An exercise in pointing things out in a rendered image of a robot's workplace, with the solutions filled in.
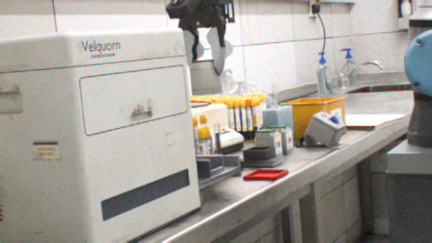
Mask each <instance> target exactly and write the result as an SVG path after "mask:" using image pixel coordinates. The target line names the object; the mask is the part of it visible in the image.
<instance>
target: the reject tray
mask: <svg viewBox="0 0 432 243"><path fill-rule="evenodd" d="M287 174H289V170H255V171H253V172H251V173H250V174H248V175H243V180H255V181H275V180H277V179H280V178H281V177H283V176H285V175H287Z"/></svg>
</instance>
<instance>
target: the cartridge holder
mask: <svg viewBox="0 0 432 243"><path fill-rule="evenodd" d="M242 152H243V158H242V159H241V162H242V167H243V166H267V167H274V166H275V165H280V164H282V163H283V162H284V157H283V156H276V155H275V147H251V148H248V149H246V150H244V151H242Z"/></svg>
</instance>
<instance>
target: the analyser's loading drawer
mask: <svg viewBox="0 0 432 243"><path fill-rule="evenodd" d="M196 157H197V173H198V180H199V189H203V188H204V187H206V186H209V185H211V184H213V183H216V182H218V181H220V180H223V179H225V178H228V177H241V176H242V174H241V166H240V156H239V155H222V154H196Z"/></svg>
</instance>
